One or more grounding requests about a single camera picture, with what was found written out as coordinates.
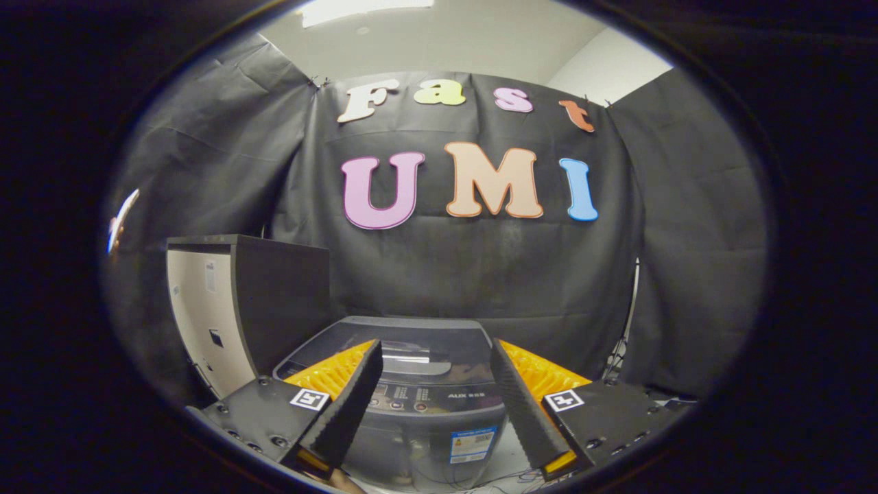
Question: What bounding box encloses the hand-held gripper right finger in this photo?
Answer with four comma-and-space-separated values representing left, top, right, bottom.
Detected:
490, 338, 690, 482

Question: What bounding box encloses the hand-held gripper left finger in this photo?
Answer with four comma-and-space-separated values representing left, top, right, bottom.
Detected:
185, 338, 383, 481

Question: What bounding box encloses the grey washing machine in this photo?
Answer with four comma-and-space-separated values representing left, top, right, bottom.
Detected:
273, 316, 512, 491

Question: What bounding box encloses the dark cabinet with white door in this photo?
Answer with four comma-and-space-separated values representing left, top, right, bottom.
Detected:
166, 235, 331, 400

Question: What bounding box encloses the metal backdrop stand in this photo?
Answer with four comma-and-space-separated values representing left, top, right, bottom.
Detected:
604, 257, 641, 379

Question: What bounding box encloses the bundle of floor cables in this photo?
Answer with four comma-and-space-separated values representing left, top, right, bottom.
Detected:
466, 472, 570, 494

